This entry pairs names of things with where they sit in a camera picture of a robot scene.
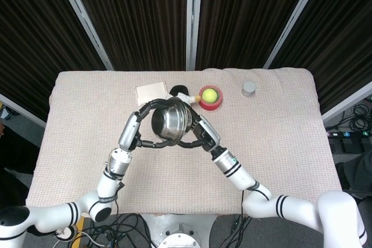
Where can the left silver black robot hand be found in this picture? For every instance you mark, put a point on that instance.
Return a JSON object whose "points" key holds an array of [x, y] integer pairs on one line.
{"points": [[130, 132]]}

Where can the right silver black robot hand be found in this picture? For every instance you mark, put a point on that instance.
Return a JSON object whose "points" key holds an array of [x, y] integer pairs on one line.
{"points": [[207, 134]]}

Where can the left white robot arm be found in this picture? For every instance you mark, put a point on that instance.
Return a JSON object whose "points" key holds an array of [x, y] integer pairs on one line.
{"points": [[87, 201]]}

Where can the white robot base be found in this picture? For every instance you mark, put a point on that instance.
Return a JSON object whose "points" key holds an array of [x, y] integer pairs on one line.
{"points": [[178, 233]]}

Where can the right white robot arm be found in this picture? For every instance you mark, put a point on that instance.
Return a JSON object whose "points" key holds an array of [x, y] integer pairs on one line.
{"points": [[261, 195]]}

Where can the beige cloth-covered table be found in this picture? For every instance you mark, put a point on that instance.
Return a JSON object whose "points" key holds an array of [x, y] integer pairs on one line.
{"points": [[276, 143]]}

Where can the red tape roll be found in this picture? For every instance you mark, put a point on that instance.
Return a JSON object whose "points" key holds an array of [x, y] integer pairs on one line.
{"points": [[210, 107]]}

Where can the yellow-green tennis ball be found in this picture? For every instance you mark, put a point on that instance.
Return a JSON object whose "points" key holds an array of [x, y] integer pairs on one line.
{"points": [[210, 96]]}

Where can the white folded cloth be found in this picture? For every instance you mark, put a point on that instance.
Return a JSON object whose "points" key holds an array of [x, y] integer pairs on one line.
{"points": [[149, 92]]}

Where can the black white plush toy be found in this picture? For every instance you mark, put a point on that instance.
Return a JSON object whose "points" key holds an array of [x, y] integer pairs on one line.
{"points": [[181, 92]]}

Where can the grey cylindrical cup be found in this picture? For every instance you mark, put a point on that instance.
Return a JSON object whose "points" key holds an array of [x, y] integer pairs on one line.
{"points": [[249, 89]]}

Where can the dark ribbed partition panel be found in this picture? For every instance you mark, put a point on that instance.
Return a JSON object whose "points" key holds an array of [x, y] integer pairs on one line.
{"points": [[136, 18], [340, 41], [247, 18], [35, 41]]}

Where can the white black shoe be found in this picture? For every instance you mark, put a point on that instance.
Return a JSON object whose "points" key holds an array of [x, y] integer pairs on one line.
{"points": [[68, 234]]}

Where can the black power strip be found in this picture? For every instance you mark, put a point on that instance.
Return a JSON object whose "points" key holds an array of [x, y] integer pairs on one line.
{"points": [[348, 134]]}

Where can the dark grey chair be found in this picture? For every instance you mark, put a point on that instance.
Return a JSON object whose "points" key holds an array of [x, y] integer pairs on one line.
{"points": [[356, 172]]}

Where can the aluminium partition post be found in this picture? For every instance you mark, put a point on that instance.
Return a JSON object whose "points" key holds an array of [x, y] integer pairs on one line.
{"points": [[23, 111], [82, 18], [290, 18], [346, 104], [194, 18]]}

